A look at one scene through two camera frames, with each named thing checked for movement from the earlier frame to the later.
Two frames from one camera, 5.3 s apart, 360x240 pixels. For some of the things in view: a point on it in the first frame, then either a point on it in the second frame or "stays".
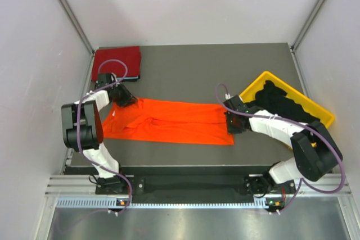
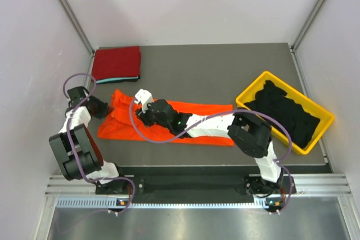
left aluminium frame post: (68, 10) stays
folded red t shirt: (124, 62) stays
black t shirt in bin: (272, 99) stays
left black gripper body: (122, 96) -> (100, 108)
